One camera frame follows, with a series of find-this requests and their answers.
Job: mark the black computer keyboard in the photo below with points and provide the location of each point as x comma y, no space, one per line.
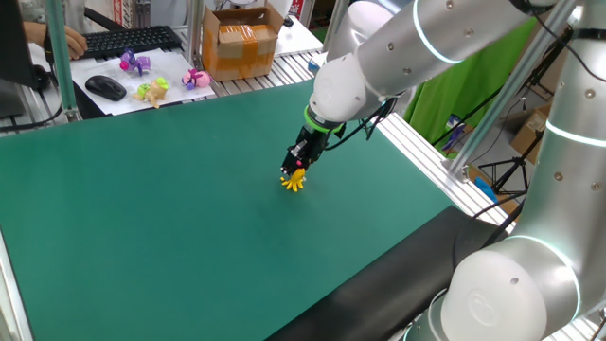
125,40

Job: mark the slanted aluminium frame post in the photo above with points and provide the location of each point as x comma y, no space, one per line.
511,87

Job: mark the green cloth backdrop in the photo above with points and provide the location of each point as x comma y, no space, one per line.
466,80

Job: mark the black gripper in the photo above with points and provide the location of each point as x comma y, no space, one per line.
308,145

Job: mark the taped open cardboard box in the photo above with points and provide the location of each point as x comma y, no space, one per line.
241,45

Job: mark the white paper sheet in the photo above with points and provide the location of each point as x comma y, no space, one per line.
142,83

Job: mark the black mat strip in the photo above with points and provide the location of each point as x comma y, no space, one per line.
388,284

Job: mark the person's hand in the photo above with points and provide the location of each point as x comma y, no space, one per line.
75,41

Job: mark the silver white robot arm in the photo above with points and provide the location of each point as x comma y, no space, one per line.
502,142

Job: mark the tan green wind-up toy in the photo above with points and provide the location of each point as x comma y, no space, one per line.
154,90

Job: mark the small brown cardboard box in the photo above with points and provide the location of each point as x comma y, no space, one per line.
530,127

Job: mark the yellow spiky toy pink star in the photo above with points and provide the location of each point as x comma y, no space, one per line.
295,180

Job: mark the black computer monitor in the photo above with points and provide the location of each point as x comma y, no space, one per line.
14,52

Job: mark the pink wind-up toy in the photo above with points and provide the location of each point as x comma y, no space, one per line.
197,78

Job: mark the black tripod stand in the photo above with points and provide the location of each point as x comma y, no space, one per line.
513,166

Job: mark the person's forearm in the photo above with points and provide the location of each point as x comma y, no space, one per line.
40,33

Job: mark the blue plastic object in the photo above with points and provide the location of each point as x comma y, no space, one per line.
486,188

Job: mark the black computer mouse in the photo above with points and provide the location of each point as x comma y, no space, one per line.
105,87

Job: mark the purple wind-up toy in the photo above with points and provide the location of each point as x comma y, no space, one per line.
134,62

